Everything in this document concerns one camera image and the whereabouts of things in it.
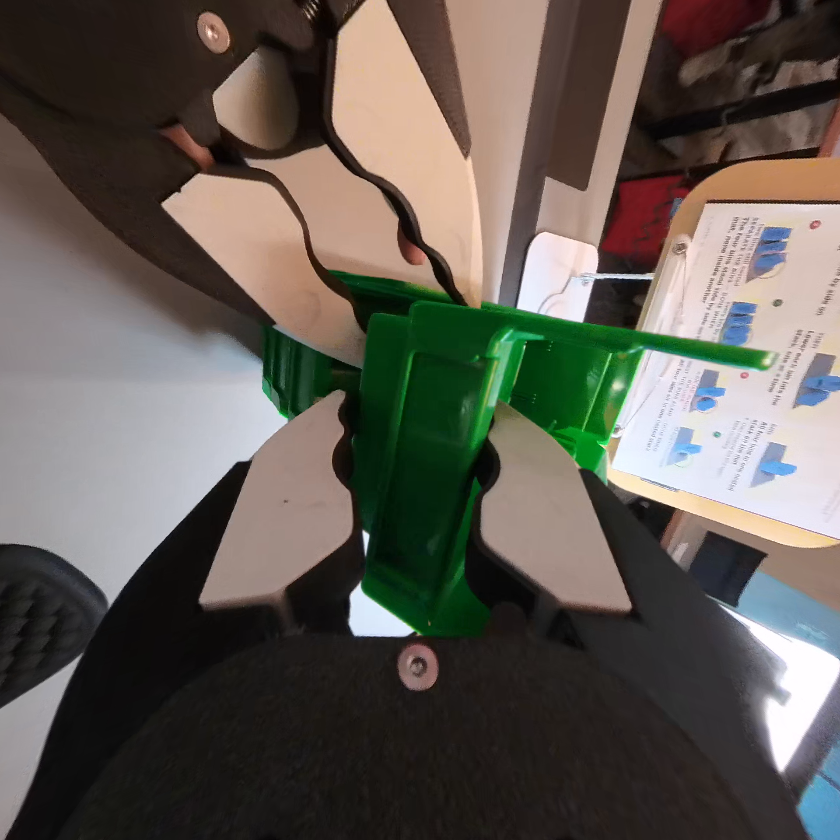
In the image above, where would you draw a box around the wooden sign board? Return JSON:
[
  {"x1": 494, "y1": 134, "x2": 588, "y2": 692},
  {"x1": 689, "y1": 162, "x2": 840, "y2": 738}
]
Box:
[{"x1": 607, "y1": 157, "x2": 840, "y2": 549}]

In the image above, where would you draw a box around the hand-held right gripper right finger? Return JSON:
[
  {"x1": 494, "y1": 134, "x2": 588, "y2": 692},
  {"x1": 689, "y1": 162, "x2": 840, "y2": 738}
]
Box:
[{"x1": 469, "y1": 400, "x2": 634, "y2": 634}]

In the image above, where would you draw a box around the white sign stand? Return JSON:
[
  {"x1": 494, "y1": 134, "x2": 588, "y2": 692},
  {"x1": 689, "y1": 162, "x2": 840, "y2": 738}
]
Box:
[{"x1": 525, "y1": 231, "x2": 657, "y2": 322}]

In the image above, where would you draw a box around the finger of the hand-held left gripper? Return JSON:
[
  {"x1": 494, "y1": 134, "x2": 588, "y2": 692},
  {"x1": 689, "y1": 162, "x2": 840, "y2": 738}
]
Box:
[
  {"x1": 322, "y1": 0, "x2": 487, "y2": 309},
  {"x1": 161, "y1": 164, "x2": 368, "y2": 370}
]

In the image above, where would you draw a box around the black mesh armrest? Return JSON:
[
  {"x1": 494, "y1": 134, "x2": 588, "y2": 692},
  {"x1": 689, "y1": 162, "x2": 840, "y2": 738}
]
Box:
[{"x1": 0, "y1": 543, "x2": 109, "y2": 710}]

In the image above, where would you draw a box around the person's left hand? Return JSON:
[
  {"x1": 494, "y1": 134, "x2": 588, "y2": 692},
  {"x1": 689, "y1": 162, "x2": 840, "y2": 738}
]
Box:
[{"x1": 161, "y1": 125, "x2": 427, "y2": 266}]

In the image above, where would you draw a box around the green plastic bin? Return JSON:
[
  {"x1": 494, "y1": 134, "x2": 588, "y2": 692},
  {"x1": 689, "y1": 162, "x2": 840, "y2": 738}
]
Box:
[
  {"x1": 357, "y1": 298, "x2": 778, "y2": 637},
  {"x1": 261, "y1": 269, "x2": 480, "y2": 421}
]

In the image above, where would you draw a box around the white clip bar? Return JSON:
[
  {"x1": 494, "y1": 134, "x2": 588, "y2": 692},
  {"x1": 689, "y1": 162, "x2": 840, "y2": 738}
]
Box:
[{"x1": 617, "y1": 233, "x2": 693, "y2": 437}]

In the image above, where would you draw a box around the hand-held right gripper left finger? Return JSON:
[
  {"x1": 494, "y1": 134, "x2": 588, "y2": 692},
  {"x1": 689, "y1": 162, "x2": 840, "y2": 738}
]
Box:
[{"x1": 199, "y1": 391, "x2": 361, "y2": 631}]

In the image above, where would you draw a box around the printed instruction sheet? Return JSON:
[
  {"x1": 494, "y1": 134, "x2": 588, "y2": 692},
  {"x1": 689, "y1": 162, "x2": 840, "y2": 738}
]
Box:
[{"x1": 613, "y1": 202, "x2": 840, "y2": 540}]

